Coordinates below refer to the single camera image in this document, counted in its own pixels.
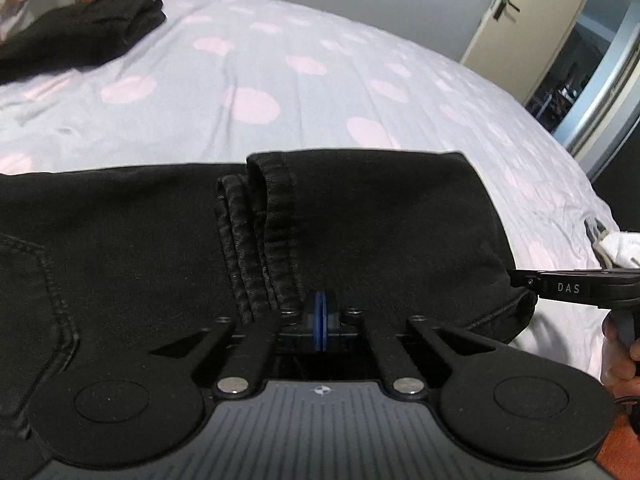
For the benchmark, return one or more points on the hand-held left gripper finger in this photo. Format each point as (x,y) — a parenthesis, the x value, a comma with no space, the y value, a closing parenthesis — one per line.
(314,322)
(325,322)

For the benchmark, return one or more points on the black jeans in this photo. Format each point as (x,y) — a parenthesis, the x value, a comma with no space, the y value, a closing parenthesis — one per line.
(150,240)

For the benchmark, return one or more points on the polka dot bed sheet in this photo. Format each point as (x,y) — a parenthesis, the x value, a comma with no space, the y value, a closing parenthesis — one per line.
(300,85)

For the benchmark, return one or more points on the cream door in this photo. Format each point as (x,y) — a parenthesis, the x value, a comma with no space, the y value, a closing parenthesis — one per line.
(530,25)

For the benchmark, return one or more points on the pale door frame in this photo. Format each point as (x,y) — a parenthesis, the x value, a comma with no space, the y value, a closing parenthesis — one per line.
(602,85)

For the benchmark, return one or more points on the person's right hand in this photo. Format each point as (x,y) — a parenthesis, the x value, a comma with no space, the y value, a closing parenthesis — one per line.
(620,365)

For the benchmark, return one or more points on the orange cloth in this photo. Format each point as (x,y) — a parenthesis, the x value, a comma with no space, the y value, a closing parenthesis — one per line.
(622,452)

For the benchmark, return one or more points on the white cloth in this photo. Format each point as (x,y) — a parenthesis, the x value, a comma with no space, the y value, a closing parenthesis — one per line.
(617,245)

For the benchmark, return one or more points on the folded black garment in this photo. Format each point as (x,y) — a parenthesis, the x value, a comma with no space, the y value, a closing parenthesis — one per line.
(75,32)

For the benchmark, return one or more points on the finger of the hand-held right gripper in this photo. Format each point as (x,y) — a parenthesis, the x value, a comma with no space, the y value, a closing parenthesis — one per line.
(521,280)

